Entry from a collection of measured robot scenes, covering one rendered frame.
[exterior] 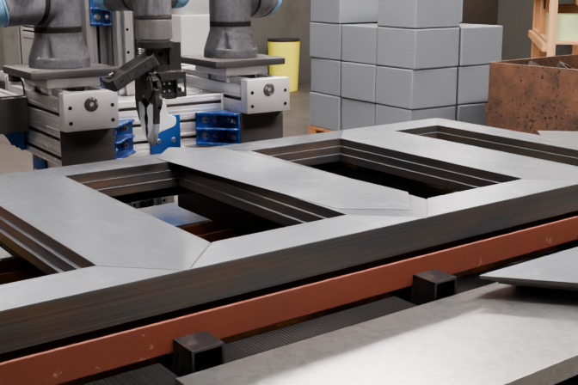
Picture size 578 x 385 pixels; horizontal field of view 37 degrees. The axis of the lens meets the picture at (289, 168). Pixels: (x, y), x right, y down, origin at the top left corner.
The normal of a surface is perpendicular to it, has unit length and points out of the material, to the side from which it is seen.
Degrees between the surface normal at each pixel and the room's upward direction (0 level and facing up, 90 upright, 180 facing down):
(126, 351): 90
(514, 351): 0
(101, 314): 90
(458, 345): 0
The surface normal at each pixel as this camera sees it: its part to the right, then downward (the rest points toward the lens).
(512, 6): -0.83, 0.12
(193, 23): 0.52, 0.18
